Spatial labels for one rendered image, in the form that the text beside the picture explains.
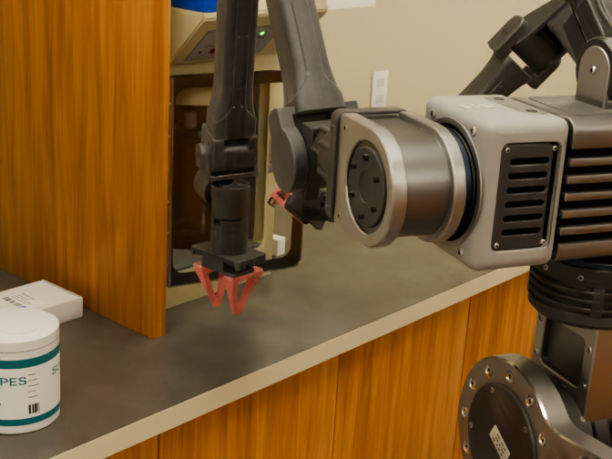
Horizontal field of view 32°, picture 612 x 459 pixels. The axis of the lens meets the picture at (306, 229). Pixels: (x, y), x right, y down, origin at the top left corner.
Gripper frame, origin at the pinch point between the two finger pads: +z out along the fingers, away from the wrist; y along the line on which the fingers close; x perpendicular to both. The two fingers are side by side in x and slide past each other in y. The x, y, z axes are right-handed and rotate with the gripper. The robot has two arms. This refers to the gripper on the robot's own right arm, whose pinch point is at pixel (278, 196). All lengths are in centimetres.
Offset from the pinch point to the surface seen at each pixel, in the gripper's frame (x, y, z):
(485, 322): -6, -67, -8
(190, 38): -11.2, 34.9, -1.0
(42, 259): 28.4, 16.0, 35.3
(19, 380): 52, 40, -12
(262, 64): -22.2, 10.6, 9.3
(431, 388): 14, -58, -8
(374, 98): -64, -71, 59
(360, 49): -70, -56, 58
